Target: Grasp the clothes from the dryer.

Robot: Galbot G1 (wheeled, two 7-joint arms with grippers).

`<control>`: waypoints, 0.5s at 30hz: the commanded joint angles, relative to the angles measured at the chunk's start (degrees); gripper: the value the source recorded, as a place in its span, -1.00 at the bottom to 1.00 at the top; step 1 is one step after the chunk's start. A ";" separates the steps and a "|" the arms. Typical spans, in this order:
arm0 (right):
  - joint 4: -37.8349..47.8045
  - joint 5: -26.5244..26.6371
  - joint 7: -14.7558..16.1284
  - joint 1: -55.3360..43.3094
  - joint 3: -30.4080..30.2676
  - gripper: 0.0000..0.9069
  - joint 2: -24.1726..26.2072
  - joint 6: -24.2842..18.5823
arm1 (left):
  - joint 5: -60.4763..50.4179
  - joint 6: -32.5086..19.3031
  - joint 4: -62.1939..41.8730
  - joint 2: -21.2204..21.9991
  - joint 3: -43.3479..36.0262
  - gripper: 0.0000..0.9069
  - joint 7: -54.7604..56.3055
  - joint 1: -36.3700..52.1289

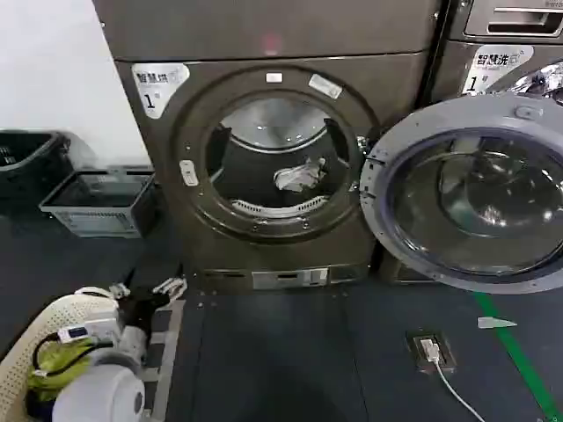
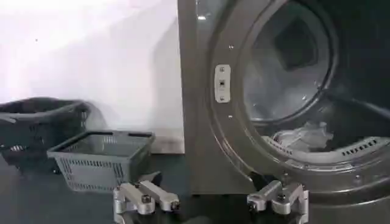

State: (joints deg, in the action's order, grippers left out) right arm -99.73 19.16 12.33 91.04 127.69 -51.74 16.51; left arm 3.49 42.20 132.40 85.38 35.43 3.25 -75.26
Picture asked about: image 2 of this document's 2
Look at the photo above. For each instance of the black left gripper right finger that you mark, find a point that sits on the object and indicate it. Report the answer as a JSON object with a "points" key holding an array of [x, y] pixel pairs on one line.
{"points": [[278, 197]]}

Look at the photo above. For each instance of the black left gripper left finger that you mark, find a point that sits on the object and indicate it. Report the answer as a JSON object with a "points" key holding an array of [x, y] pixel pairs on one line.
{"points": [[143, 196]]}

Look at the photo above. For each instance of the grey plastic laundry basket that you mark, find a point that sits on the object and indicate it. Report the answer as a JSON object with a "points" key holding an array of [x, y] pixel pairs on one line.
{"points": [[100, 159]]}

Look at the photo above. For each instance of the pale clothes in drum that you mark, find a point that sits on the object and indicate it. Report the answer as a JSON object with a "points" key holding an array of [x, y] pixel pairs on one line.
{"points": [[304, 138]]}

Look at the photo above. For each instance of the grey front-load dryer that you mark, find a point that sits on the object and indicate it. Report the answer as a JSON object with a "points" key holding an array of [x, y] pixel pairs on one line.
{"points": [[274, 100]]}

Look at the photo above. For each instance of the black round laundry basket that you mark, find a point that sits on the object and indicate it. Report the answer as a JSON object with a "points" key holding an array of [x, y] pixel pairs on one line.
{"points": [[36, 128]]}

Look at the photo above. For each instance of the white door latch plate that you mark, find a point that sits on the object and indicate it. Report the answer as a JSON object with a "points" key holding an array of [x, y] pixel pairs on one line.
{"points": [[222, 83]]}

